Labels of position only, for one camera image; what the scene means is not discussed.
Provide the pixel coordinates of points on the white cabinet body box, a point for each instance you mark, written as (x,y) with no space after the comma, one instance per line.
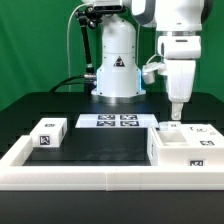
(170,148)

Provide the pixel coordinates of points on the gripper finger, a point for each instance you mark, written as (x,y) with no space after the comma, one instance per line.
(176,111)

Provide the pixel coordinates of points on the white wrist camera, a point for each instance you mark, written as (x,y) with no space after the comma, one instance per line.
(148,71)

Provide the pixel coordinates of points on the white U-shaped border frame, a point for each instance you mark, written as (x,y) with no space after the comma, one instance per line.
(16,175)

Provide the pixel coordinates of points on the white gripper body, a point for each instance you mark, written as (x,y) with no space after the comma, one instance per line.
(179,55)

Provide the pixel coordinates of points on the white cabinet door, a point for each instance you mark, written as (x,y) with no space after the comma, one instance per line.
(201,135)
(169,125)

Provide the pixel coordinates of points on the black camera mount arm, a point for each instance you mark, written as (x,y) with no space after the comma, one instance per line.
(87,19)

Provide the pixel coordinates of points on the white cabinet top block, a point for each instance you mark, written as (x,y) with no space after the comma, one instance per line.
(49,132)

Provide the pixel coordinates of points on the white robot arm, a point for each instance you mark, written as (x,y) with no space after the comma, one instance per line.
(177,23)

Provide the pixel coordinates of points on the black camera on mount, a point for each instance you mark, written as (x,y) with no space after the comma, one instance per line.
(106,6)

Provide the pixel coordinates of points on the white marker base plate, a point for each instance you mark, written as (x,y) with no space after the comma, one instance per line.
(116,121)

